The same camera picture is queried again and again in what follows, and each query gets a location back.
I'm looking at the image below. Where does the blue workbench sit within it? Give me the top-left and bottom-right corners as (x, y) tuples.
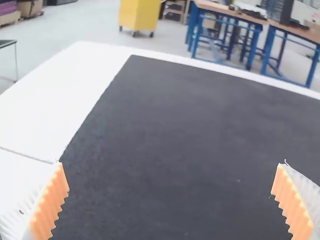
(184, 0), (270, 71)
(261, 19), (320, 89)

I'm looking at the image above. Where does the wooden shelf unit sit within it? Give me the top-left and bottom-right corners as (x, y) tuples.
(162, 0), (191, 25)

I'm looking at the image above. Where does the yellow wheeled cart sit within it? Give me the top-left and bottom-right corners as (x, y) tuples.
(117, 0), (161, 39)

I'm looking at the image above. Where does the black mat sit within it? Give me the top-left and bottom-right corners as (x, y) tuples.
(49, 54), (320, 240)

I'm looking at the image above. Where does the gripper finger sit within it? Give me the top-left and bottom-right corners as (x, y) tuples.
(0, 161), (71, 240)
(270, 162), (320, 240)

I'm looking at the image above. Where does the wooden pallet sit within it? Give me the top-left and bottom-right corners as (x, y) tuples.
(0, 9), (22, 29)

